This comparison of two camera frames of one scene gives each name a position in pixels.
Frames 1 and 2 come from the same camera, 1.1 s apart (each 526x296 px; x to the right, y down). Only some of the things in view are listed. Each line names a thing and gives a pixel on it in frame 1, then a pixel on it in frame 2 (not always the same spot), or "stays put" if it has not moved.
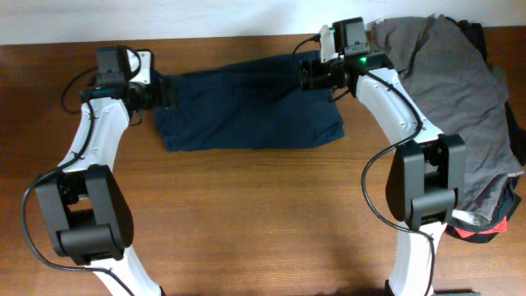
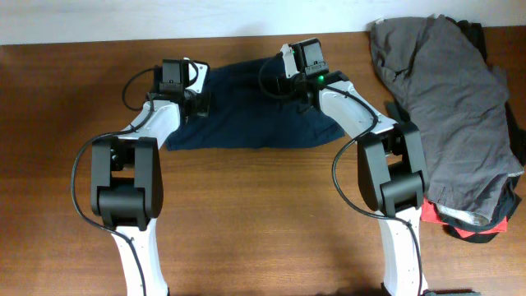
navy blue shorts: x=253 y=104 stays put
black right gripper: x=310 y=76 → x=283 y=90
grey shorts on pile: x=454 y=85 stays put
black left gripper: x=156 y=88 → x=203 y=106
